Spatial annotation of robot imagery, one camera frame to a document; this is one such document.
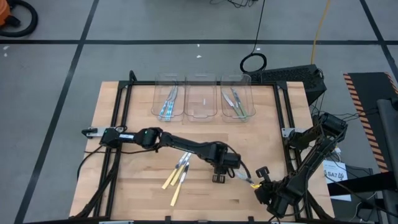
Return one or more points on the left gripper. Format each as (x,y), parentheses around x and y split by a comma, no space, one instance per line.
(228,161)

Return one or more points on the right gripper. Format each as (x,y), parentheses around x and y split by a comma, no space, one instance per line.
(267,193)

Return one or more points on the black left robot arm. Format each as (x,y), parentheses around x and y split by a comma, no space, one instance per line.
(186,144)

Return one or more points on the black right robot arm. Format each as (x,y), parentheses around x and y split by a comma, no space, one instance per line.
(311,168)

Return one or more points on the white paper label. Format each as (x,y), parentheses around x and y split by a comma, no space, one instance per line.
(332,168)

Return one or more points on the clear plastic bin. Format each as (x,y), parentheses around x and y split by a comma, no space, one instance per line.
(200,93)
(157,93)
(248,93)

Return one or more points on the black horizontal beam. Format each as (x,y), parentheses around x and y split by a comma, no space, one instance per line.
(367,186)

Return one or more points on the black computer case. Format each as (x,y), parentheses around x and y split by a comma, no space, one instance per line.
(289,76)

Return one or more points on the black hazard-striped platform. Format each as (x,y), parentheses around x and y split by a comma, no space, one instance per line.
(367,90)

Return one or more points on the orange vacuum cleaner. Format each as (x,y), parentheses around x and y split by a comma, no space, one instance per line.
(3,12)

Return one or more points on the black metal table frame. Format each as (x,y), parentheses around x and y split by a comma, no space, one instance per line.
(140,83)

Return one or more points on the grey post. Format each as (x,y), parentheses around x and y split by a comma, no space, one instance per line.
(390,130)

